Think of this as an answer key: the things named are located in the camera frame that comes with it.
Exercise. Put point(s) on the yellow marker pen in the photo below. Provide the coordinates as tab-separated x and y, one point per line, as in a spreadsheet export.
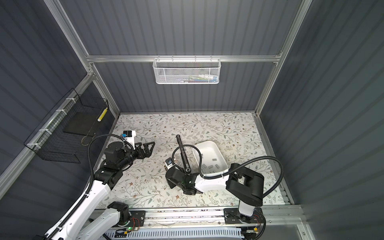
102	114

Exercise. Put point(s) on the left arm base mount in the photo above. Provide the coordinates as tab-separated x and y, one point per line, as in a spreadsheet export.
135	219

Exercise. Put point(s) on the black foam pad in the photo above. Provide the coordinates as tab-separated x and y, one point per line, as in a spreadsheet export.
83	124

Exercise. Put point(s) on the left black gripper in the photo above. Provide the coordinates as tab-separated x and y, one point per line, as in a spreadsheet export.
141	155

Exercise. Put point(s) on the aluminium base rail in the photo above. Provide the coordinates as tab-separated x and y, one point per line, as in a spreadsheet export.
214	217

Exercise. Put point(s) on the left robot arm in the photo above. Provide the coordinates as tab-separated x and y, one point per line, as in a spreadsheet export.
119	156

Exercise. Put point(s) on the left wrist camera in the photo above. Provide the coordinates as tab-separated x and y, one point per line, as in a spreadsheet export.
129	138

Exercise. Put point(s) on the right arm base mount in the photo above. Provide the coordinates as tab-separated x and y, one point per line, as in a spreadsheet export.
233	216

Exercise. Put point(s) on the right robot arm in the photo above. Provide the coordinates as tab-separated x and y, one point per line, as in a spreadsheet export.
245	184

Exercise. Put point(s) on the white vent strip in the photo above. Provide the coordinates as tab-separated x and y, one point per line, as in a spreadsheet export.
173	234

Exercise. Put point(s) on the black wire side basket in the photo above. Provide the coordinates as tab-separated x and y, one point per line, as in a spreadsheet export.
65	136

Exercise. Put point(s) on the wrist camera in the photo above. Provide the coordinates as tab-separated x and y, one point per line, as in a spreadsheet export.
129	138
169	163

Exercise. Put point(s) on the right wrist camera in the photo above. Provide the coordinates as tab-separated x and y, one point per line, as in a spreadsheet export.
169	163

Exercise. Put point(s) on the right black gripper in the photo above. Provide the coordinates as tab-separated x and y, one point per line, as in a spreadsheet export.
171	184

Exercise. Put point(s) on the white wire wall basket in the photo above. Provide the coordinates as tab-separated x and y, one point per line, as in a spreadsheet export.
187	73

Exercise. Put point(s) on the white plastic tray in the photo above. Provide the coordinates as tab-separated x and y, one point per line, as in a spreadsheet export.
213	162

